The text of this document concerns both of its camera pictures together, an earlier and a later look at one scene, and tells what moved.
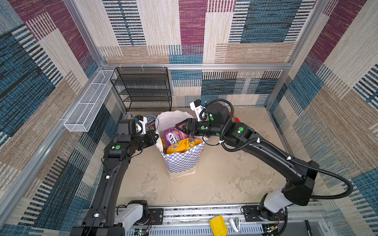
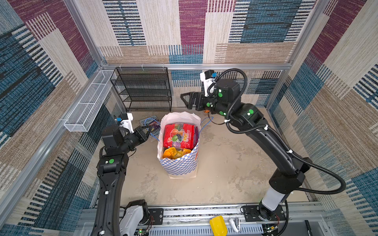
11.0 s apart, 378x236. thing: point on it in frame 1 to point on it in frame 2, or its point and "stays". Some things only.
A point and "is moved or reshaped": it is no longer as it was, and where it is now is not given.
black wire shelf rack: (143, 89) stays
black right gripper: (189, 122) to (189, 105)
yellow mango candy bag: (182, 145) to (173, 153)
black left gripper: (151, 140) to (141, 136)
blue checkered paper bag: (182, 151) is moved or reshaped
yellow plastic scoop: (218, 226) stays
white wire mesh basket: (80, 119) stays
